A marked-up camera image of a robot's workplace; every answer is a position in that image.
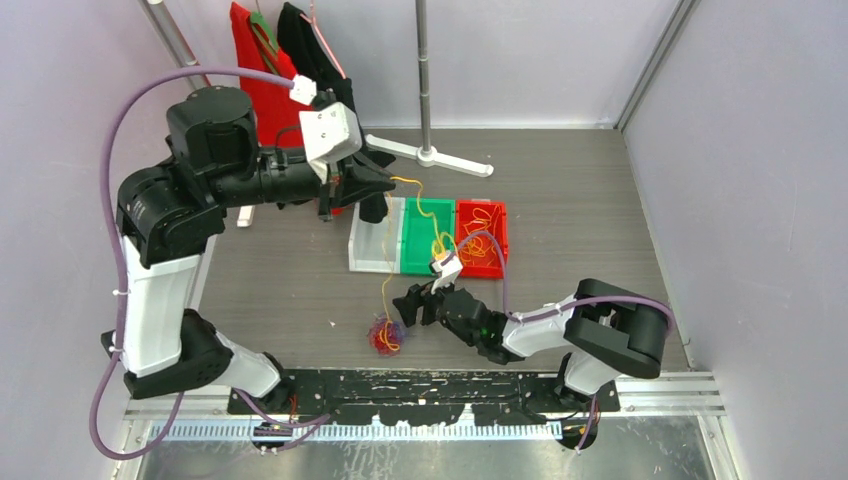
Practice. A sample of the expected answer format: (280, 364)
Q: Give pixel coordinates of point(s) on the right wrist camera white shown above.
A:
(447, 267)

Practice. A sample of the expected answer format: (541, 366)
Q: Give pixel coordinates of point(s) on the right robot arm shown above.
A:
(607, 331)

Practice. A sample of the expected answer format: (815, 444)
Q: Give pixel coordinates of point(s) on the green plastic bin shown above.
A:
(418, 233)

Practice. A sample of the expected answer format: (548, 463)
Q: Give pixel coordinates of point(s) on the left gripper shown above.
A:
(348, 181)

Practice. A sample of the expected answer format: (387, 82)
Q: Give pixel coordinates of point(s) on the white plastic bin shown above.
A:
(376, 248)

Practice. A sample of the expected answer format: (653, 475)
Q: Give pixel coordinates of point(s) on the red t-shirt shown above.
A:
(276, 112)

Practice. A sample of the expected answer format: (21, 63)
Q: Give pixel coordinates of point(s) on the garment rack centre pole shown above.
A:
(426, 155)

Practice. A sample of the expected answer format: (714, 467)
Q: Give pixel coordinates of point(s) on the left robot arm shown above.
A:
(167, 213)

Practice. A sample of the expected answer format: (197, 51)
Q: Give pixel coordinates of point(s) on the red plastic bin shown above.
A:
(479, 256)

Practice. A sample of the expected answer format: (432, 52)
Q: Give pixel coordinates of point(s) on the black t-shirt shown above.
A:
(298, 40)

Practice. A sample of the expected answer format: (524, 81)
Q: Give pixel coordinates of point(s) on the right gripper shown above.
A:
(415, 297)

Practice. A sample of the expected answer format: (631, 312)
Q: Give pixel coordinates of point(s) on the green clothes hanger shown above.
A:
(265, 41)

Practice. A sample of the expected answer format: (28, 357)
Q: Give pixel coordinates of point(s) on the pink clothes hanger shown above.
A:
(312, 21)

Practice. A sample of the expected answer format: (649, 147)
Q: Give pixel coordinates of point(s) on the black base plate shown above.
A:
(425, 398)

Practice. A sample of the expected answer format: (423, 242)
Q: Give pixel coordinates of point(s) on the aluminium rail frame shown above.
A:
(675, 395)

